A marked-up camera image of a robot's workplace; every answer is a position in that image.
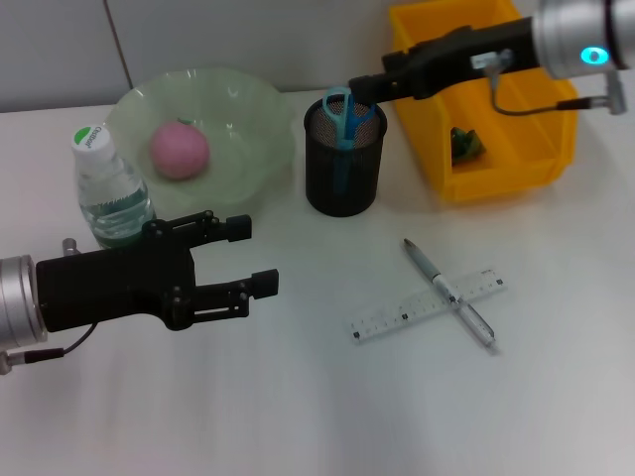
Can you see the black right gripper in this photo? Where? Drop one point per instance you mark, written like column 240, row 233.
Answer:
column 471, row 49

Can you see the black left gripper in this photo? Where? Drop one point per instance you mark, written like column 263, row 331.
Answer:
column 109, row 287

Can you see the blue plastic scissors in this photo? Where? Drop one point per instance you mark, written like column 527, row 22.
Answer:
column 342, row 124

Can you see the green plastic wrapper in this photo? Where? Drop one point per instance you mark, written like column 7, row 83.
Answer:
column 466, row 146

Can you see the pink toy peach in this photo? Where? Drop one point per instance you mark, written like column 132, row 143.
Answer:
column 178, row 151

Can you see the clear plastic ruler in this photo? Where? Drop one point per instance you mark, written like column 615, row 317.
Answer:
column 387, row 320

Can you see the clear green-label water bottle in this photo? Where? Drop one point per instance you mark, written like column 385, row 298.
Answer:
column 109, row 188

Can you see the black mesh pen cup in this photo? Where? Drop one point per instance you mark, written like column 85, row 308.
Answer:
column 362, row 168

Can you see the green glass fruit bowl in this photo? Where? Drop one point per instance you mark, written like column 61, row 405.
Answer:
column 238, row 139

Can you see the grey white pen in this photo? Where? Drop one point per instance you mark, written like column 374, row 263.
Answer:
column 421, row 260

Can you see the yellow plastic bin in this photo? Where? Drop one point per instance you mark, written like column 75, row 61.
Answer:
column 521, row 149

